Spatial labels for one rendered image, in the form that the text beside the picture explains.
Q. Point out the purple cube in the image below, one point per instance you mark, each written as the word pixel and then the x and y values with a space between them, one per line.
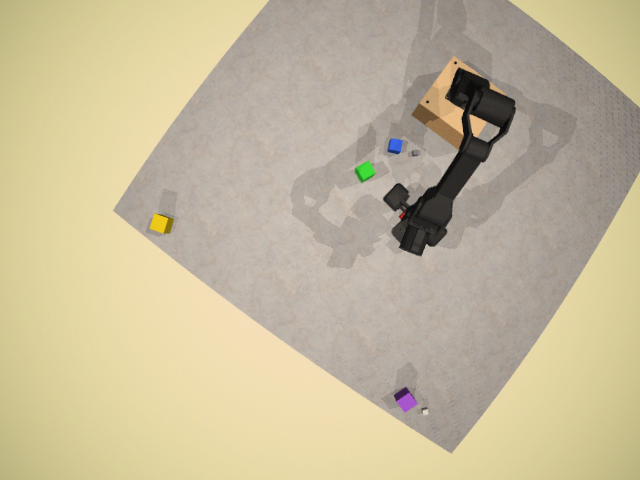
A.
pixel 405 399

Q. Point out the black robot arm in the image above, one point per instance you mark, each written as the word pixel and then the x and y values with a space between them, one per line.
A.
pixel 433 210

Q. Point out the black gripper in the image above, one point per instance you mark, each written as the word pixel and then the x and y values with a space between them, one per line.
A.
pixel 397 197

